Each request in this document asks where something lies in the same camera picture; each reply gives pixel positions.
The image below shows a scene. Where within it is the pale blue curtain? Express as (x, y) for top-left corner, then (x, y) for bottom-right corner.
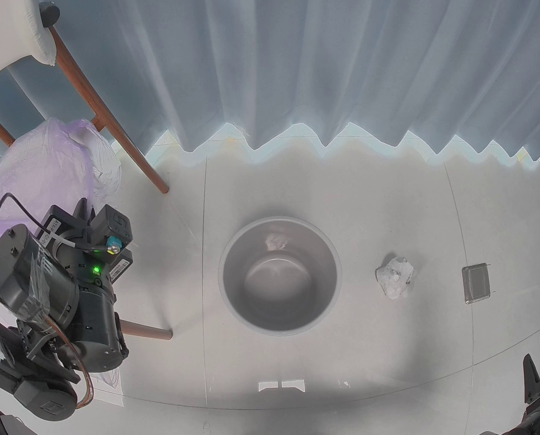
(0, 0), (540, 173)

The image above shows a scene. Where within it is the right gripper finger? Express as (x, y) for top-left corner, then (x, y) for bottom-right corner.
(523, 354), (540, 407)

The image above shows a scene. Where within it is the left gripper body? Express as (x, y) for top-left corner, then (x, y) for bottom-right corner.
(39, 204), (134, 291)

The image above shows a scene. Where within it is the white paper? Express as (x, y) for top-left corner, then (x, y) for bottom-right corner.
(375, 256), (415, 300)

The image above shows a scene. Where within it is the wooden chair with white cushions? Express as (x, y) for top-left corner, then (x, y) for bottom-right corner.
(0, 0), (173, 341)

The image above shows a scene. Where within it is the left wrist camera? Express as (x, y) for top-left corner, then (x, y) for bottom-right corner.
(91, 204), (134, 256)

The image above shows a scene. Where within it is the white trash bin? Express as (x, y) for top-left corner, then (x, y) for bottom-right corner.
(218, 216), (341, 335)

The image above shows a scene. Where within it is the purple plastic bag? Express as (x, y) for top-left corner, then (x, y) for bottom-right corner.
(0, 117), (123, 262)

